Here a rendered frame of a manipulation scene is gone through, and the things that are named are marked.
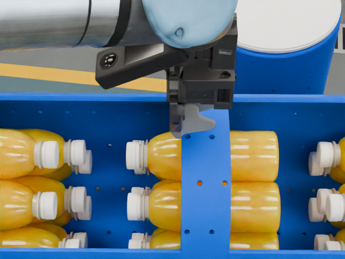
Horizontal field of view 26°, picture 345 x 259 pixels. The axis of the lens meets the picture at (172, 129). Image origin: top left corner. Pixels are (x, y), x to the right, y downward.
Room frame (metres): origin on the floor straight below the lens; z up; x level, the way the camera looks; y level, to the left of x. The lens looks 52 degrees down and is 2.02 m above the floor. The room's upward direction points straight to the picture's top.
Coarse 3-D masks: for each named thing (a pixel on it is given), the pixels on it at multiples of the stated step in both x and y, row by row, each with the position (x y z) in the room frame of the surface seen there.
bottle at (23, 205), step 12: (0, 180) 0.60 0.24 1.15; (0, 192) 0.57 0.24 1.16; (12, 192) 0.58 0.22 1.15; (24, 192) 0.58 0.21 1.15; (0, 204) 0.56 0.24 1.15; (12, 204) 0.56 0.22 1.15; (24, 204) 0.56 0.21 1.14; (36, 204) 0.57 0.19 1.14; (0, 216) 0.55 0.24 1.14; (12, 216) 0.55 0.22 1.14; (24, 216) 0.55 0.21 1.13; (36, 216) 0.56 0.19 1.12; (0, 228) 0.54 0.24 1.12; (12, 228) 0.54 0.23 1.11
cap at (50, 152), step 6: (48, 144) 0.64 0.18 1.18; (54, 144) 0.64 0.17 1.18; (42, 150) 0.63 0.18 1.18; (48, 150) 0.63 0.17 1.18; (54, 150) 0.63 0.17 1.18; (42, 156) 0.62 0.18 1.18; (48, 156) 0.62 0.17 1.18; (54, 156) 0.62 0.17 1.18; (48, 162) 0.62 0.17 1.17; (54, 162) 0.62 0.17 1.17; (48, 168) 0.62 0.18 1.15; (54, 168) 0.62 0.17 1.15
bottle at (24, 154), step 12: (0, 132) 0.65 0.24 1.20; (12, 132) 0.65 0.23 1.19; (0, 144) 0.63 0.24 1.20; (12, 144) 0.63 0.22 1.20; (24, 144) 0.63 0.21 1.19; (36, 144) 0.64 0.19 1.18; (0, 156) 0.61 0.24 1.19; (12, 156) 0.61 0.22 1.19; (24, 156) 0.62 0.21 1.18; (36, 156) 0.62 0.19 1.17; (0, 168) 0.60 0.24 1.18; (12, 168) 0.60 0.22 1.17; (24, 168) 0.61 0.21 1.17
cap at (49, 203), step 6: (48, 192) 0.59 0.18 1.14; (54, 192) 0.59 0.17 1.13; (42, 198) 0.58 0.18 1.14; (48, 198) 0.58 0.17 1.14; (54, 198) 0.58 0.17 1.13; (42, 204) 0.57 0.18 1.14; (48, 204) 0.57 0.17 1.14; (54, 204) 0.58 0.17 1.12; (42, 210) 0.56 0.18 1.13; (48, 210) 0.56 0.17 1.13; (54, 210) 0.57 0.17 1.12; (42, 216) 0.56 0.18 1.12; (48, 216) 0.56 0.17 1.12; (54, 216) 0.56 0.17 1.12
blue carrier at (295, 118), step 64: (64, 128) 0.76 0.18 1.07; (128, 128) 0.76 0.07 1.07; (256, 128) 0.76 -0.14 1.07; (320, 128) 0.75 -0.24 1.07; (128, 192) 0.69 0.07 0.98; (192, 192) 0.54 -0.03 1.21; (0, 256) 0.49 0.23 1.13; (64, 256) 0.49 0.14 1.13; (128, 256) 0.49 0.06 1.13; (192, 256) 0.49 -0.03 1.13; (256, 256) 0.49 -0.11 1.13; (320, 256) 0.49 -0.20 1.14
